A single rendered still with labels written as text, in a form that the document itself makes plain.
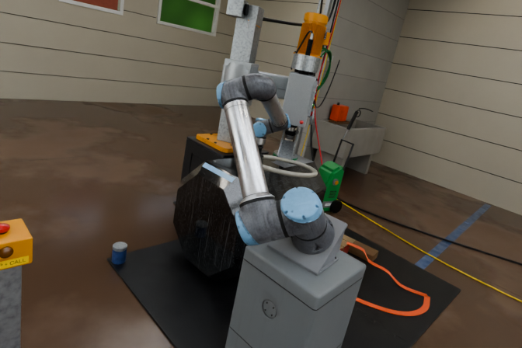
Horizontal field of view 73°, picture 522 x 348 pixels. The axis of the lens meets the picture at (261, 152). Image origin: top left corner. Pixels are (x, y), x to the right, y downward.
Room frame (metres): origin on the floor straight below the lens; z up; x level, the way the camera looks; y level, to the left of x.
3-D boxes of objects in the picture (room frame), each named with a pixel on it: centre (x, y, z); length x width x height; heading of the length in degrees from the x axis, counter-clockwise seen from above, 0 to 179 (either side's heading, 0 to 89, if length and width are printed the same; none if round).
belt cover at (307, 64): (3.34, -0.24, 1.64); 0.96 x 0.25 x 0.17; 176
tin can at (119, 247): (2.25, 0.87, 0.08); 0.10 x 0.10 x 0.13
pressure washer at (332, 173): (4.08, -0.86, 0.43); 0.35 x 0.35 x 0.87; 33
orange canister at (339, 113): (5.89, -1.17, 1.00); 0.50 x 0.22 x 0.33; 140
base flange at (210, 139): (3.41, 0.34, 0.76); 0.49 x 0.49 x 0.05; 48
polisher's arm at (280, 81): (3.49, 0.15, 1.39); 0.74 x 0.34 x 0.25; 111
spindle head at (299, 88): (3.07, -0.22, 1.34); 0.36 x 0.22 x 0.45; 176
